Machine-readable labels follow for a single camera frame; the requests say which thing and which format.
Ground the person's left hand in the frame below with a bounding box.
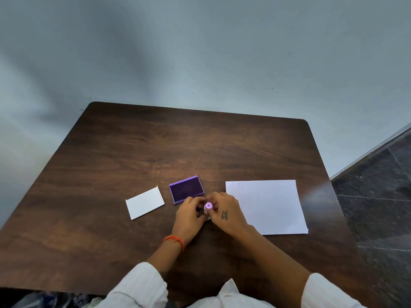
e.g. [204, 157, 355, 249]
[165, 196, 208, 246]

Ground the person's right hand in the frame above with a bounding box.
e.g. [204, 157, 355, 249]
[205, 192, 255, 240]

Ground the person's right forearm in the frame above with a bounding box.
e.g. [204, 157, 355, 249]
[239, 225, 313, 308]

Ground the person's left forearm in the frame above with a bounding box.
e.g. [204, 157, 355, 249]
[147, 238, 184, 275]

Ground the purple stamp ink pad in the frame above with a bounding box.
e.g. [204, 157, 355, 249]
[169, 176, 205, 204]

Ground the orange wrist thread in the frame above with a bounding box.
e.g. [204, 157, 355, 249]
[162, 235, 185, 253]

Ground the white paper sheet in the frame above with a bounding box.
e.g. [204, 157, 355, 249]
[225, 180, 309, 236]

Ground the small white card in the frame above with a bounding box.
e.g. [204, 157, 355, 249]
[125, 185, 165, 221]

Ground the white shirt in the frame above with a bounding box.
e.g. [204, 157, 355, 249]
[84, 262, 367, 308]

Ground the crumpled clear plastic bag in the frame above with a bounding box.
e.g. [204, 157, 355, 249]
[10, 290, 103, 308]

